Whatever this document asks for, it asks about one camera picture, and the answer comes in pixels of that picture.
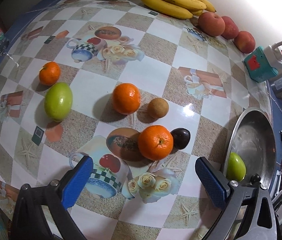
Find middle orange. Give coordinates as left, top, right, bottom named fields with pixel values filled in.
left=112, top=83, right=141, bottom=115

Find teal plastic box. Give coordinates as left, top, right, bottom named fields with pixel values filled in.
left=244, top=46, right=278, bottom=83

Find dark plum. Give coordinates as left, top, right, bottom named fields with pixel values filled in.
left=170, top=128, right=190, bottom=150

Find red peach near box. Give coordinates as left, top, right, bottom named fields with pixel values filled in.
left=233, top=31, right=256, bottom=54

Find white power strip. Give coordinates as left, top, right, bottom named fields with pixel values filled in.
left=263, top=46, right=282, bottom=68

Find middle red peach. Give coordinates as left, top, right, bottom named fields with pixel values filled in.
left=221, top=16, right=239, bottom=40

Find printed checkered table mat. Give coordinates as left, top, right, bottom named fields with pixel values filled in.
left=0, top=0, right=271, bottom=239

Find small orange far left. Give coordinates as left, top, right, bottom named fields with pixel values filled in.
left=38, top=62, right=61, bottom=86

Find stainless steel bowl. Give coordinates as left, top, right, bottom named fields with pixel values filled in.
left=223, top=107, right=276, bottom=189

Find brown round longan fruit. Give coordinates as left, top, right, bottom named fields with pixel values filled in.
left=147, top=98, right=169, bottom=119

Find orange near dark plum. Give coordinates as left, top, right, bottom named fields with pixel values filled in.
left=138, top=125, right=174, bottom=161

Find green mango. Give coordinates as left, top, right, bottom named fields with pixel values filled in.
left=44, top=82, right=73, bottom=122
left=226, top=152, right=246, bottom=182

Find green mango on table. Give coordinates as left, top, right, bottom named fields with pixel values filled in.
left=44, top=82, right=73, bottom=122

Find yellow banana bunch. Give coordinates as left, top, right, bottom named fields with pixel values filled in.
left=141, top=0, right=216, bottom=20

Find red peach nearest bananas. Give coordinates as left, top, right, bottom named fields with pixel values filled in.
left=198, top=12, right=225, bottom=37

